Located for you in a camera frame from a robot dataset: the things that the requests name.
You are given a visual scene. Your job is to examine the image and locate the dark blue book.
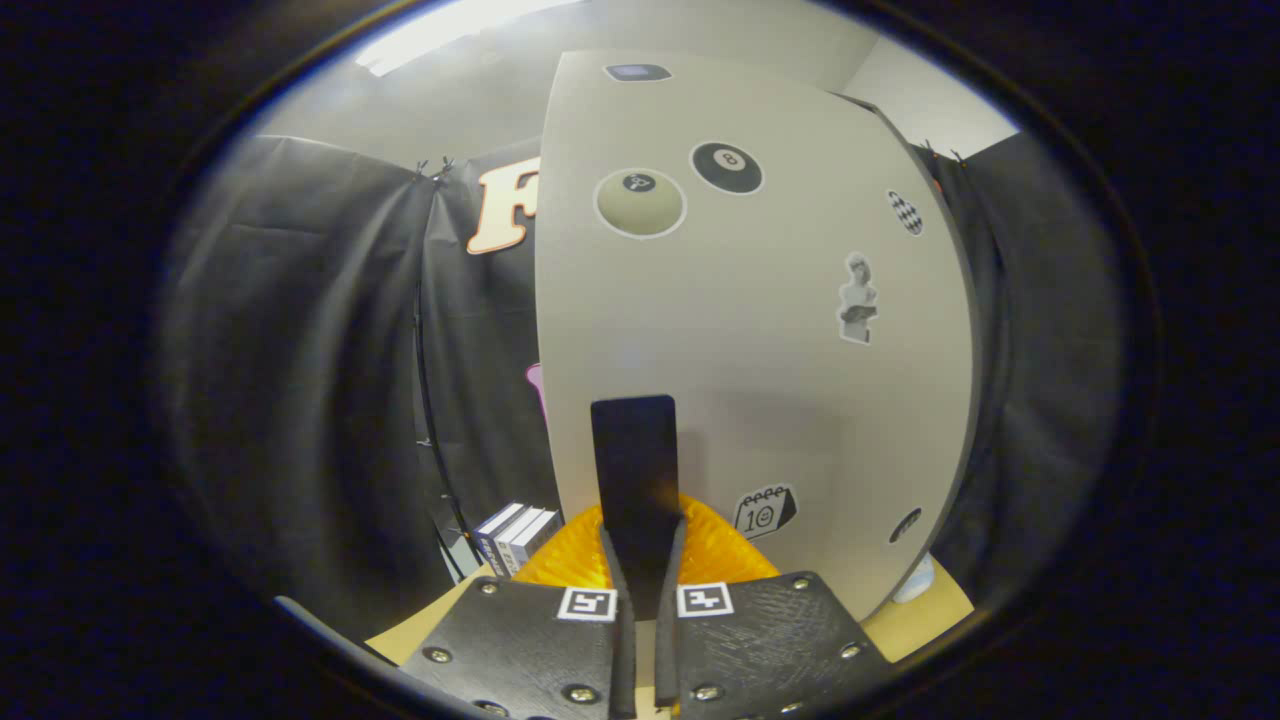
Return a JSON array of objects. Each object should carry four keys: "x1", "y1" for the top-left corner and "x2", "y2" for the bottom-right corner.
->
[{"x1": 475, "y1": 503, "x2": 526, "y2": 576}]

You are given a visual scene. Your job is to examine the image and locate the black backdrop cloth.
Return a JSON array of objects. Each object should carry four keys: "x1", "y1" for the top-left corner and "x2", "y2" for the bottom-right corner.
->
[{"x1": 155, "y1": 135, "x2": 1126, "y2": 641}]

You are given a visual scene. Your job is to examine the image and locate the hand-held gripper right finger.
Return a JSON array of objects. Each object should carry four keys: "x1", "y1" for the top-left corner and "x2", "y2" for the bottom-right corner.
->
[{"x1": 655, "y1": 495, "x2": 893, "y2": 720}]

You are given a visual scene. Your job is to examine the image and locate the black door handle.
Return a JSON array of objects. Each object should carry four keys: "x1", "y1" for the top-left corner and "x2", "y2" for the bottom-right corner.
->
[{"x1": 590, "y1": 395, "x2": 679, "y2": 621}]

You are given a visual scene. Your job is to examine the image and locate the light grey cabinet door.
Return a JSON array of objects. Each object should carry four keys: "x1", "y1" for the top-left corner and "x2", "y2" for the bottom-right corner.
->
[{"x1": 533, "y1": 50, "x2": 981, "y2": 621}]

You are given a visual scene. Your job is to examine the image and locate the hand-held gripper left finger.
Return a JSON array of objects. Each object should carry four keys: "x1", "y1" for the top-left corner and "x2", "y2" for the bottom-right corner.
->
[{"x1": 400, "y1": 505, "x2": 638, "y2": 720}]

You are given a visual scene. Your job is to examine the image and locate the white and blue round item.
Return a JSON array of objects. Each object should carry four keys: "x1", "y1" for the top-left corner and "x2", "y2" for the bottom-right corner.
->
[{"x1": 893, "y1": 555, "x2": 936, "y2": 604}]

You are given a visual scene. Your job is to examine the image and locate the grey spine book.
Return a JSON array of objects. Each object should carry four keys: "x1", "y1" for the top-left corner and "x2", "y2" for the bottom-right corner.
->
[{"x1": 510, "y1": 510, "x2": 561, "y2": 573}]

